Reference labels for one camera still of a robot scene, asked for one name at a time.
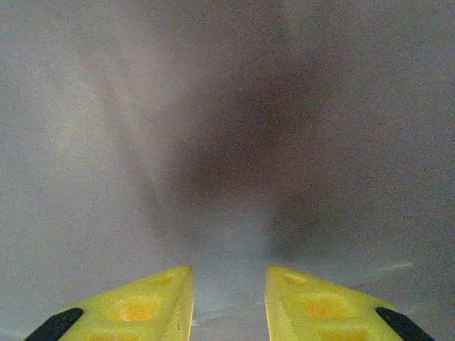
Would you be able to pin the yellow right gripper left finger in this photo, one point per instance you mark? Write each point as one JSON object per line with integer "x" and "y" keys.
{"x": 142, "y": 312}

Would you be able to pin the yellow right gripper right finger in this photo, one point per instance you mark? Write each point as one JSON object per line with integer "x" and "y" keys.
{"x": 320, "y": 312}

